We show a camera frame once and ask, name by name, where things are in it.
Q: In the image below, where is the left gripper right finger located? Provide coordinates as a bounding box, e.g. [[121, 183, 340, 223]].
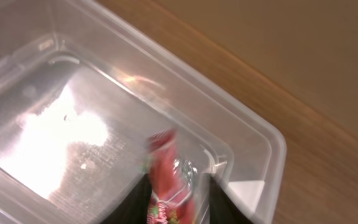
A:
[[209, 176, 254, 224]]

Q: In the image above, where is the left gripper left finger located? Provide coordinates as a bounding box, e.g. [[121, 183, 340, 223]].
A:
[[100, 174, 152, 224]]

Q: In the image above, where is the red snack wrapper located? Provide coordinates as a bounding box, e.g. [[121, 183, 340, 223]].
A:
[[146, 129, 196, 224]]

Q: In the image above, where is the clear plastic bin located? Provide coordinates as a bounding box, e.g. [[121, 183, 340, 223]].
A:
[[0, 0, 286, 223]]

